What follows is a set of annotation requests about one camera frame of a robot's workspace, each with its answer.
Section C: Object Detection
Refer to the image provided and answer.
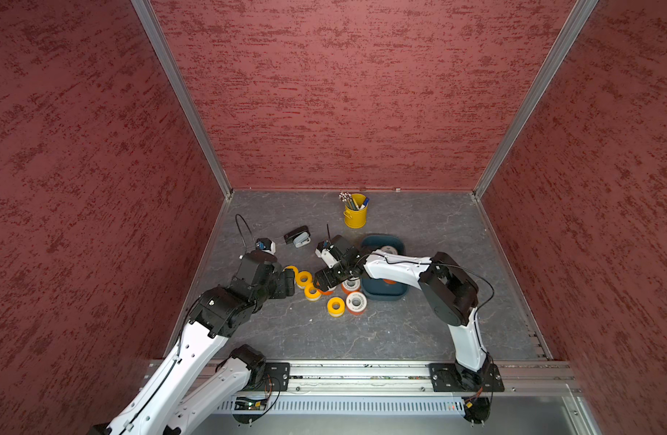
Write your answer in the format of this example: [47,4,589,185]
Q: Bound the teal storage box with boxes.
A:
[361,234,408,302]

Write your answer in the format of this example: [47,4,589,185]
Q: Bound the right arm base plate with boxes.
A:
[429,360,505,393]

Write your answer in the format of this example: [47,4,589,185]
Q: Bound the orange tape roll top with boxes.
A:
[380,246,399,255]

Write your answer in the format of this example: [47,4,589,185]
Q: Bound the pens in cup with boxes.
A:
[339,192,370,211]

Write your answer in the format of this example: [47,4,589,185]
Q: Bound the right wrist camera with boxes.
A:
[315,240,339,268]

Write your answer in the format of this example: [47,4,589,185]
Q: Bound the left corner aluminium post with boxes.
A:
[131,0,234,200]

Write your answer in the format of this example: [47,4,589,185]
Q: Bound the yellow pen cup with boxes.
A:
[343,206,368,229]

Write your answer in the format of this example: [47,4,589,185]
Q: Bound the orange tape roll bottom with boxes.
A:
[346,292,368,315]

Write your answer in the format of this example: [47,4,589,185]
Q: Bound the corner aluminium post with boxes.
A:
[131,0,234,200]
[473,0,598,202]

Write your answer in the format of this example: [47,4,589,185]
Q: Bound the black grey stapler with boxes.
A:
[284,226,311,248]

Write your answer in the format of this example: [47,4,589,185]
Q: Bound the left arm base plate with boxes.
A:
[255,362,291,393]

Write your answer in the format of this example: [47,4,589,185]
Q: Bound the right corner aluminium post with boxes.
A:
[473,0,598,202]

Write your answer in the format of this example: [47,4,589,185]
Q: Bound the aluminium front rail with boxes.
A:
[272,360,583,397]

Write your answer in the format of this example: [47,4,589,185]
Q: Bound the yellow tape roll bottom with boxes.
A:
[327,297,346,318]

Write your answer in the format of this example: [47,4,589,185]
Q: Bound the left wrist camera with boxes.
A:
[255,237,276,255]

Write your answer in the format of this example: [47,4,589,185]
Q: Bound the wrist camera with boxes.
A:
[315,240,339,268]
[255,237,276,255]

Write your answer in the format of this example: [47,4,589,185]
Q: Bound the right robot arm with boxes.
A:
[314,236,490,391]

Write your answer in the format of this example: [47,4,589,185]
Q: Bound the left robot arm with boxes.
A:
[90,250,296,434]

